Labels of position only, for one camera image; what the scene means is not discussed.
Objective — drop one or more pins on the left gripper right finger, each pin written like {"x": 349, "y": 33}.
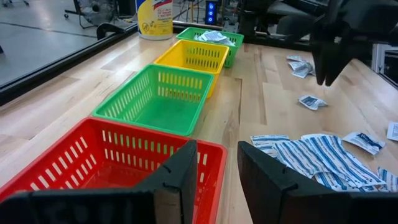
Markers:
{"x": 270, "y": 193}

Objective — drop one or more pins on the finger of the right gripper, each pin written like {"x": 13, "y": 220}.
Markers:
{"x": 335, "y": 59}
{"x": 320, "y": 62}

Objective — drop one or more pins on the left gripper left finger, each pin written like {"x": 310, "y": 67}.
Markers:
{"x": 174, "y": 186}

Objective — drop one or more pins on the white antiseptic wipe packet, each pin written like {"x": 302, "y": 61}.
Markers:
{"x": 393, "y": 130}
{"x": 228, "y": 42}
{"x": 199, "y": 38}
{"x": 311, "y": 102}
{"x": 213, "y": 35}

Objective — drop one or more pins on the grey-white pad packet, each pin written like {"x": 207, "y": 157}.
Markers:
{"x": 301, "y": 73}
{"x": 297, "y": 65}
{"x": 311, "y": 70}
{"x": 293, "y": 58}

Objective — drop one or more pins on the black office chair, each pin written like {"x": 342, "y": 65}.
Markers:
{"x": 280, "y": 12}

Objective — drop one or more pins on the green plastic basket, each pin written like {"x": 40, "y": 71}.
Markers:
{"x": 234, "y": 51}
{"x": 161, "y": 109}

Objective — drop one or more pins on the red plastic basket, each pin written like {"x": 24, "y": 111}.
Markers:
{"x": 93, "y": 155}

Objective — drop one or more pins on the crumpled small white packet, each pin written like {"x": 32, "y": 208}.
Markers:
{"x": 363, "y": 141}

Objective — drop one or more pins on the black computer with blue lights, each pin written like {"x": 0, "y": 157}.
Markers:
{"x": 211, "y": 12}

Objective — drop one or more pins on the yellow plastic basket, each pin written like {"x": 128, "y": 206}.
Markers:
{"x": 189, "y": 60}

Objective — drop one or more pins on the Lysol wipes canister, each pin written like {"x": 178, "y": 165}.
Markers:
{"x": 154, "y": 21}

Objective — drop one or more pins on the black floor fan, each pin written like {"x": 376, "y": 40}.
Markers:
{"x": 96, "y": 11}

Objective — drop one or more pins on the grey chair base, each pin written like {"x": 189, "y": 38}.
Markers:
{"x": 12, "y": 2}

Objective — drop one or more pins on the white post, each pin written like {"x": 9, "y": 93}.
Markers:
{"x": 377, "y": 57}

